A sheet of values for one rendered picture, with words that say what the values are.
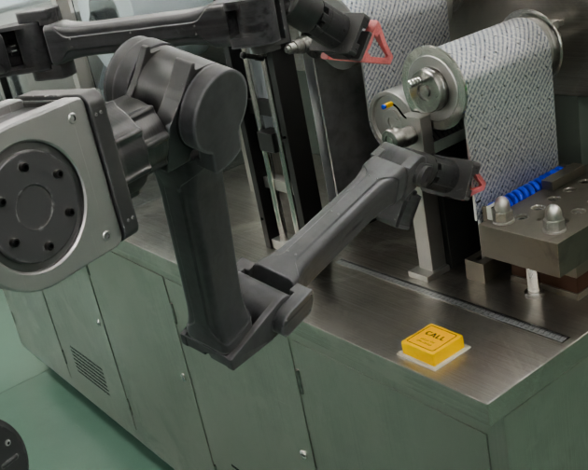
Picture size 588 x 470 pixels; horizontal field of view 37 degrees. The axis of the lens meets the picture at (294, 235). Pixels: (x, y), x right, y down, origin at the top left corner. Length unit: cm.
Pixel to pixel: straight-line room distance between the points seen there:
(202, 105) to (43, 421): 265
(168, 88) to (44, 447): 250
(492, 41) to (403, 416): 66
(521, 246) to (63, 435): 208
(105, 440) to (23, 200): 247
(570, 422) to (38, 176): 103
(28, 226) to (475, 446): 92
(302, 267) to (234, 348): 16
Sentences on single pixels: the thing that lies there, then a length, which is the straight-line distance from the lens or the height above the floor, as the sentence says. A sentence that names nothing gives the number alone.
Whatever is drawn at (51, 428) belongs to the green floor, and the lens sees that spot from 324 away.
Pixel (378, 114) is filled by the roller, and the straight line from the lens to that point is 165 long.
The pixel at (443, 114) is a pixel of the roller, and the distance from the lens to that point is 151.
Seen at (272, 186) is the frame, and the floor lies 105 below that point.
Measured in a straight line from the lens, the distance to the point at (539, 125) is 165.
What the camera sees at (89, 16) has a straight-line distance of 221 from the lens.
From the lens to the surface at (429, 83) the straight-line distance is 149.
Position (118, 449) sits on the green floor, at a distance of 301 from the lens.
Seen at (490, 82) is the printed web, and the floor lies 124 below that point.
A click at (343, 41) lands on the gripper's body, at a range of 134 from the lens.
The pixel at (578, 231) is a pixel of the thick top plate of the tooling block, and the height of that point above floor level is 103.
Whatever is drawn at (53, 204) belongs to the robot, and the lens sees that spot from 64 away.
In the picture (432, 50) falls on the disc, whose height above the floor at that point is 132.
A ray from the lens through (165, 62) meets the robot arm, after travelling 76.
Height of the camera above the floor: 163
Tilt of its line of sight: 22 degrees down
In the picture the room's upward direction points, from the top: 11 degrees counter-clockwise
